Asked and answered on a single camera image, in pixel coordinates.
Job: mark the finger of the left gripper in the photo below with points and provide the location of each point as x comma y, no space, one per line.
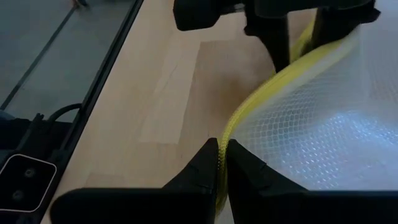
342,21
270,37

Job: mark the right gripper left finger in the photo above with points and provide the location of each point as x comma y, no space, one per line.
140,207

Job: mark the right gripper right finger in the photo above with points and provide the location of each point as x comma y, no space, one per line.
295,208

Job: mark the white mesh pouch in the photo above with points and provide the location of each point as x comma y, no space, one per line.
311,124

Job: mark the black aluminium table frame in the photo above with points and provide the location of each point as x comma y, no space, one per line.
103,77

